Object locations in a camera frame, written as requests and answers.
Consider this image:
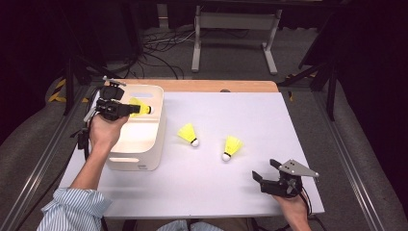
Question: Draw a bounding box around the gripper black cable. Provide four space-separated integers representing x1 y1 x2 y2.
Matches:
253 187 325 231
76 88 100 162

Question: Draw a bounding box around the yellow black floor tape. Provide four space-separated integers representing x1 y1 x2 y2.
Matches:
47 78 92 104

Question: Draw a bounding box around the white plastic bin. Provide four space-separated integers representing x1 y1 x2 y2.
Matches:
104 84 166 171

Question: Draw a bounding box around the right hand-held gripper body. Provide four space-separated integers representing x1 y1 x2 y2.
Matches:
260 159 320 197

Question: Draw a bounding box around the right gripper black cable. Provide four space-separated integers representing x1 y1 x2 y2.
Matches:
253 187 325 231

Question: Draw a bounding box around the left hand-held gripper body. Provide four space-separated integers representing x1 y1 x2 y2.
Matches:
95 75 133 122

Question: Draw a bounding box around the white table mat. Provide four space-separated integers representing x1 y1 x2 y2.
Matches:
59 90 325 219

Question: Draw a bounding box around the black metal stand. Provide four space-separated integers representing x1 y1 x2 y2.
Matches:
277 61 338 121

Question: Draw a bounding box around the person's right hand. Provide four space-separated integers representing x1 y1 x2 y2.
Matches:
272 192 311 225

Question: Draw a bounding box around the striped blue white shirt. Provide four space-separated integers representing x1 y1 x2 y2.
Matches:
37 187 225 231

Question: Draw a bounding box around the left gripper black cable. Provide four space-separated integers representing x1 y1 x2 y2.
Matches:
76 88 100 162

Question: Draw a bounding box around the white metal stand frame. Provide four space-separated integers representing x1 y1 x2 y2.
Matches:
191 5 283 76

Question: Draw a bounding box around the yellow shuttlecock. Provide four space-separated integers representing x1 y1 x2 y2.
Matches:
177 122 200 148
221 135 244 163
128 97 154 118

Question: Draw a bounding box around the aluminium floor rail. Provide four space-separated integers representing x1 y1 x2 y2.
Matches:
312 90 386 231
0 85 94 231

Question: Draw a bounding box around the tangle of floor cables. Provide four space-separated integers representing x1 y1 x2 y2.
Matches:
140 28 196 80

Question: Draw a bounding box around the person's left hand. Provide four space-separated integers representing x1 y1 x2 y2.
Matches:
89 114 129 152

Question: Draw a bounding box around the black tripod stand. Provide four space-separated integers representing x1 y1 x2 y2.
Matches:
62 54 123 116

